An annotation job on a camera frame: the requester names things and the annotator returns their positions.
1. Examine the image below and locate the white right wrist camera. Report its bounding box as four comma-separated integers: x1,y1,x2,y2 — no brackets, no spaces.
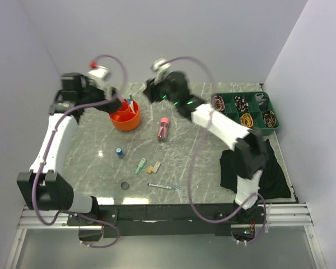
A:
151,59,171,85

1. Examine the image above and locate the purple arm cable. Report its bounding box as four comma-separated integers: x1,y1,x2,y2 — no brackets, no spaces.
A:
32,54,129,249
159,57,267,244

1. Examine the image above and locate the grey rolled cloth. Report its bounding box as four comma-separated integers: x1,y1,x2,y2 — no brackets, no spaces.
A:
255,92,269,110

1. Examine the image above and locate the pink black rolled band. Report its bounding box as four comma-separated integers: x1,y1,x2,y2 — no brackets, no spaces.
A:
212,95,225,112

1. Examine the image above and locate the black white rolled band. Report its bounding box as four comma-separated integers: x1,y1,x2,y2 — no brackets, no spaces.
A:
234,96,249,112

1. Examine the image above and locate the green compartment tray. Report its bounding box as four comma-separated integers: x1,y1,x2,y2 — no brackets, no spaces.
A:
211,91,279,136

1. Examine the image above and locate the blue glue stick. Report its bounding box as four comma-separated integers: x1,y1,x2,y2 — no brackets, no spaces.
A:
115,147,124,159

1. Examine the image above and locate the blue capped white marker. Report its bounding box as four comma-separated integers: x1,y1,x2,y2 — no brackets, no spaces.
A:
126,99,135,113

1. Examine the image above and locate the yellow rolled band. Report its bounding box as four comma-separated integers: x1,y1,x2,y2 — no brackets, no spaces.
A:
240,113,254,128

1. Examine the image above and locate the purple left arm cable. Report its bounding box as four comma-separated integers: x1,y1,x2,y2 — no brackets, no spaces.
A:
32,54,129,249

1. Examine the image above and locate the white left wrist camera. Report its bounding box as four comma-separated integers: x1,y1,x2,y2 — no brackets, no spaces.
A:
87,61,110,82

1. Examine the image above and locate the brown black rolled band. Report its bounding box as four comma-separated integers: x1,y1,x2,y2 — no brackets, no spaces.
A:
262,110,277,128

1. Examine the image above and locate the blue white pen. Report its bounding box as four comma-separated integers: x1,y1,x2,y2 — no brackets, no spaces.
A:
147,183,173,190

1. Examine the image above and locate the orange round divided container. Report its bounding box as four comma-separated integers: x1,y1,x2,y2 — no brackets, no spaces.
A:
109,100,141,131

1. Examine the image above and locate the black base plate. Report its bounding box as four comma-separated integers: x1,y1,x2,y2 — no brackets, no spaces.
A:
66,203,267,239

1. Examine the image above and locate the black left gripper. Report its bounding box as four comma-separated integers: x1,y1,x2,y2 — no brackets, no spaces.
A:
77,76,121,114

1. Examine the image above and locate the black cloth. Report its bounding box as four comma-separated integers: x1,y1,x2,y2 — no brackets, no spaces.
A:
220,139,291,200

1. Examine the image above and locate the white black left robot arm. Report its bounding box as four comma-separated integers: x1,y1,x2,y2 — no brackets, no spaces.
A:
17,66,109,225

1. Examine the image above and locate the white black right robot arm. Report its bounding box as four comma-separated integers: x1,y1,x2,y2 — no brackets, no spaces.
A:
143,71,268,223

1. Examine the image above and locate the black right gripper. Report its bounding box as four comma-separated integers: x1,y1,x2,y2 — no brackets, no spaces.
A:
143,71,180,105

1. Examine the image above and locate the green capped white marker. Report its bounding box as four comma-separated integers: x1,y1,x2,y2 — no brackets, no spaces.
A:
129,95,136,114

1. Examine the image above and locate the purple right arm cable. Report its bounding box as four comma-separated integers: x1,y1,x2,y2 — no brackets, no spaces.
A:
159,57,267,244

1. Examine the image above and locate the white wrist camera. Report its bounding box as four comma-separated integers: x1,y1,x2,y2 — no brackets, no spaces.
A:
151,59,171,85
87,61,110,82

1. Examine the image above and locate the tan eraser block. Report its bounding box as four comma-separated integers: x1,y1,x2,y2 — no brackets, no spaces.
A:
146,166,153,174

